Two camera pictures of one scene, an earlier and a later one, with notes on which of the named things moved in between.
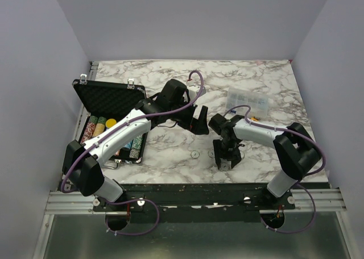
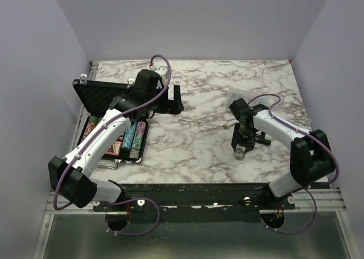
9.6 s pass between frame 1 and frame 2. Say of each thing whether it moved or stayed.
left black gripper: moved
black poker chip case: stayed
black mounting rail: stayed
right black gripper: moved
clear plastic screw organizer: stayed
